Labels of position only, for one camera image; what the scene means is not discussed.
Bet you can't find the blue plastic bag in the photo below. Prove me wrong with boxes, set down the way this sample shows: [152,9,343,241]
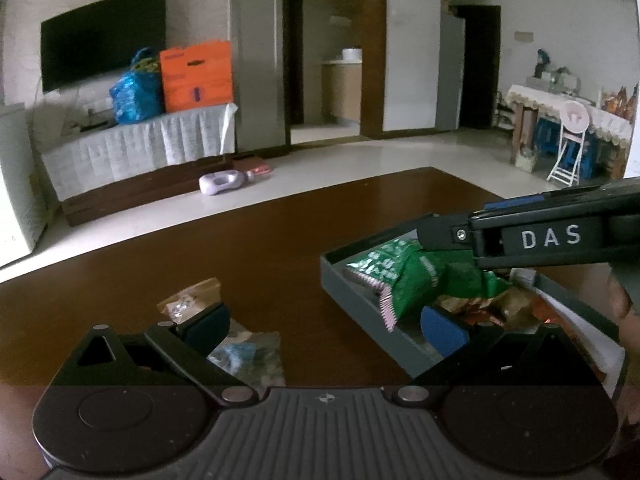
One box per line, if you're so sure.
[110,48,164,125]

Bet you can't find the grey cardboard box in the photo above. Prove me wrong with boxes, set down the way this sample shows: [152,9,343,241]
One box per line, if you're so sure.
[320,214,626,393]

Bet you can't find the person's right hand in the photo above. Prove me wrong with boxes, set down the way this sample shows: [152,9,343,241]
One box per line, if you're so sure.
[608,273,639,424]

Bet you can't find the white cloth covered tv cabinet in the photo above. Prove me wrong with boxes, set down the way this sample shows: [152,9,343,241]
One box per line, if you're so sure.
[41,103,238,226]

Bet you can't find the lace cloth covered side table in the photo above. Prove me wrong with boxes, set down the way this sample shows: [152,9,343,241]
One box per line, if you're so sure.
[504,84,632,179]

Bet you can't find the red item on floor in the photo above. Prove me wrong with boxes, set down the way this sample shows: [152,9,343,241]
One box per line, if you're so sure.
[233,155,272,176]

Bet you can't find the black wall television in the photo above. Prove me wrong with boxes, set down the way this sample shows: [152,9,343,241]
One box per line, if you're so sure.
[40,0,167,92]

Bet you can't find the wooden kitchen cabinet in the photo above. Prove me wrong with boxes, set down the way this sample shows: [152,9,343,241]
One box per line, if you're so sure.
[322,60,362,124]

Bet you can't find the purple white bottle on floor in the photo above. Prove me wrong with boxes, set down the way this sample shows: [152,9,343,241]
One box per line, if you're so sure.
[198,169,255,196]

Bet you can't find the brown paper snack packet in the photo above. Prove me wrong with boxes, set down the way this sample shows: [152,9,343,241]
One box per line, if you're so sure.
[157,278,221,325]

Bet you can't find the clear nut snack packet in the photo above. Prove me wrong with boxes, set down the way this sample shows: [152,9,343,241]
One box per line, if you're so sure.
[207,320,286,398]

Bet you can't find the brown snack wrapper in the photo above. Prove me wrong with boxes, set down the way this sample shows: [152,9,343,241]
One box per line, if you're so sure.
[435,264,562,332]

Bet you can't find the white pot on counter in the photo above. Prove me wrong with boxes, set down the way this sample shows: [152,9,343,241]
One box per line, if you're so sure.
[342,48,362,63]

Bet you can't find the white chest freezer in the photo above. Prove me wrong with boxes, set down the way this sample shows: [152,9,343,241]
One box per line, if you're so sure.
[0,104,47,266]

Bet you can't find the white folding chair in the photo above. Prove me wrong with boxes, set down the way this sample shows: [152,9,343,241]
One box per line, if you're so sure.
[547,101,590,188]

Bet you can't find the orange cardboard box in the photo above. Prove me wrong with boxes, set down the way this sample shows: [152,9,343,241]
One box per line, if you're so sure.
[160,40,233,113]

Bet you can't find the green snack bag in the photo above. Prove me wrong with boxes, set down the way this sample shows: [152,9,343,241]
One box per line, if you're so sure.
[342,237,514,334]

